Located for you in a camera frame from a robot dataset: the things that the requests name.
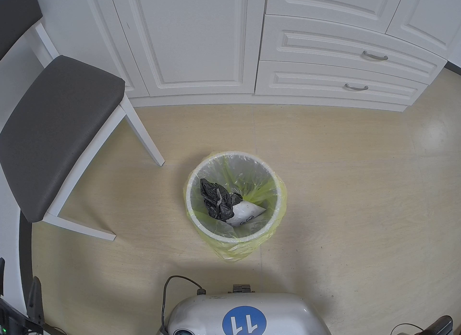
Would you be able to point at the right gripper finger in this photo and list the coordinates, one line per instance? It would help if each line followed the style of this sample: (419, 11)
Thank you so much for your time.
(439, 325)

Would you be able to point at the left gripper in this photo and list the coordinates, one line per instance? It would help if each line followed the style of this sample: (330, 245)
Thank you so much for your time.
(18, 322)

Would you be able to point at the black plastic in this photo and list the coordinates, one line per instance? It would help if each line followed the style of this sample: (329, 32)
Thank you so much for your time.
(216, 200)

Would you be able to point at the yellow plastic bag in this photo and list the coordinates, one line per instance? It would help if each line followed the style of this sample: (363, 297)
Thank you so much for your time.
(234, 254)

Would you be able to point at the white printed wrapper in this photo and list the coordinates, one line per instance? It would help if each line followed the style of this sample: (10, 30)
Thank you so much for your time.
(248, 213)

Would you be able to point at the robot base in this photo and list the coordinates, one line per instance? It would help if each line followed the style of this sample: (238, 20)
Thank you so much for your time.
(288, 312)

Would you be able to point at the white trash bin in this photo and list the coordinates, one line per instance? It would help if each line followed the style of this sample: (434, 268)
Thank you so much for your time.
(236, 238)

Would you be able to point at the white chair grey seat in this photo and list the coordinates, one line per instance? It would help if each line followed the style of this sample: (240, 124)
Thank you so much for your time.
(72, 81)

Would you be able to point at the white wardrobe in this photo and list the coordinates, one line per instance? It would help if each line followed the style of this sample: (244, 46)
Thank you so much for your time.
(324, 2)

